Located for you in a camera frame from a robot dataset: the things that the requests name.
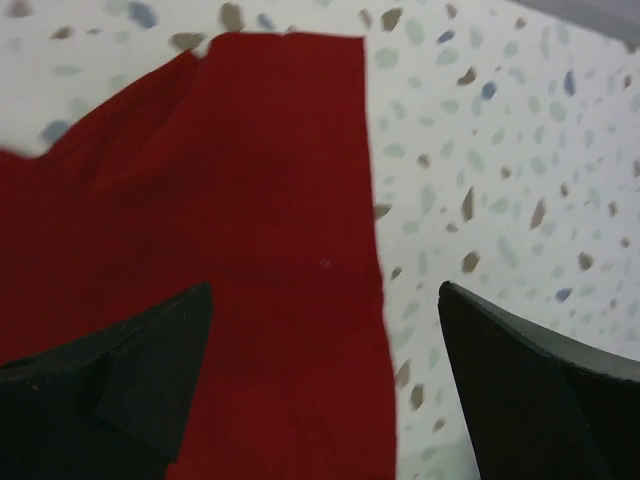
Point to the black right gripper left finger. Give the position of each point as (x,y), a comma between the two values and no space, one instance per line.
(113,404)

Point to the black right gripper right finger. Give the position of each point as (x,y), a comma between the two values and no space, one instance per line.
(538,404)

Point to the red t shirt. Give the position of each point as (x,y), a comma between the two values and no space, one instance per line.
(247,168)

